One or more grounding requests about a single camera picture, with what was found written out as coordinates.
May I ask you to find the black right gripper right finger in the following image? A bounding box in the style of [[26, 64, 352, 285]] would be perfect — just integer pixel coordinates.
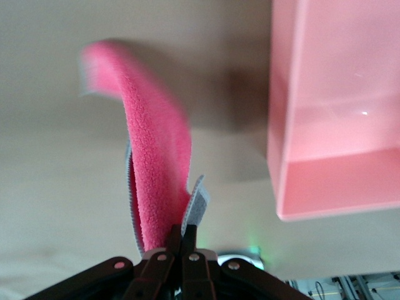
[[181, 224, 313, 300]]

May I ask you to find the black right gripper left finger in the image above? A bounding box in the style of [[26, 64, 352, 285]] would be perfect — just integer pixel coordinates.
[[27, 224, 183, 300]]

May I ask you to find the red cloth with grey back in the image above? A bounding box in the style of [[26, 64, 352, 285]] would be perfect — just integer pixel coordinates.
[[77, 39, 210, 254]]

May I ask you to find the pink plastic bin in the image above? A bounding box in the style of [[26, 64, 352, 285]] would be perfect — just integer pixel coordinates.
[[267, 0, 400, 223]]

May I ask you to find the aluminium profile frame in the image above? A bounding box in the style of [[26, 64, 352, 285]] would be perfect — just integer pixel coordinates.
[[286, 271, 400, 300]]

